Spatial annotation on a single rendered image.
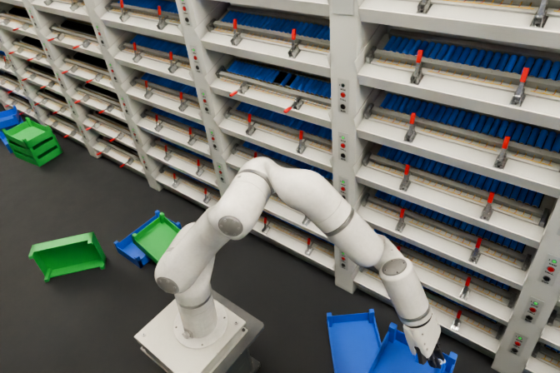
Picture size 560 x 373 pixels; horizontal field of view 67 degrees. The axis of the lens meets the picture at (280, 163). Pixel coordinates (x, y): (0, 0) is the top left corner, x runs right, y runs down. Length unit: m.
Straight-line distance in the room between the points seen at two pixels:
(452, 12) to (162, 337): 1.36
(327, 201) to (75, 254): 1.79
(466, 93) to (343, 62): 0.37
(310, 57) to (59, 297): 1.71
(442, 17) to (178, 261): 0.95
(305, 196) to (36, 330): 1.72
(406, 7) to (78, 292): 1.97
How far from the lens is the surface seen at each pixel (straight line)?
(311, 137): 1.68
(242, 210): 0.95
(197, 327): 1.54
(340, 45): 1.35
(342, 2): 1.30
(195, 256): 1.21
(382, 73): 1.34
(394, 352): 1.47
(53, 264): 2.58
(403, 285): 1.08
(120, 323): 2.21
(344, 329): 1.97
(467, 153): 1.36
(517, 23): 1.16
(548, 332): 1.76
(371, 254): 1.01
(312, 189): 0.91
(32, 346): 2.34
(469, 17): 1.19
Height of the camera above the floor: 1.68
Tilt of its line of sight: 36 degrees down
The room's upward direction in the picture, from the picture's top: 6 degrees counter-clockwise
